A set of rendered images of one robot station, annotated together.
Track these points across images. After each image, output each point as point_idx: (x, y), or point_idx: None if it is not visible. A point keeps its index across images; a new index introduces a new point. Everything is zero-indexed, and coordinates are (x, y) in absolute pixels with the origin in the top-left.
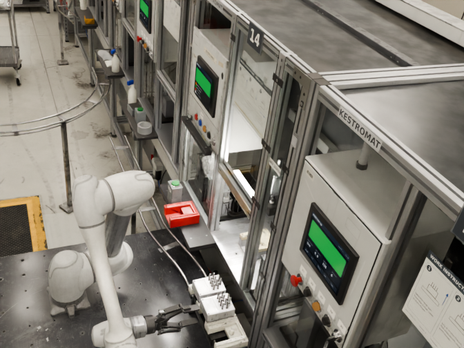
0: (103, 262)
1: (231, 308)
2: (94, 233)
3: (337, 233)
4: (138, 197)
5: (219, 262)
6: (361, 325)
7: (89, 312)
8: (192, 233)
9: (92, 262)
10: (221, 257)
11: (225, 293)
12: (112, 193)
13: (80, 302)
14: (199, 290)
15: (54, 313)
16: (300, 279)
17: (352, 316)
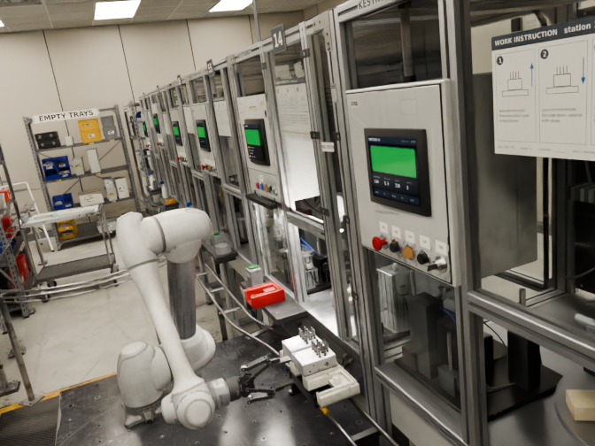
0: (160, 306)
1: (331, 355)
2: (144, 272)
3: (396, 128)
4: (191, 229)
5: None
6: (461, 226)
7: None
8: (279, 308)
9: (149, 310)
10: (315, 321)
11: None
12: (160, 225)
13: (159, 406)
14: (289, 347)
15: (129, 423)
16: (384, 240)
17: (445, 218)
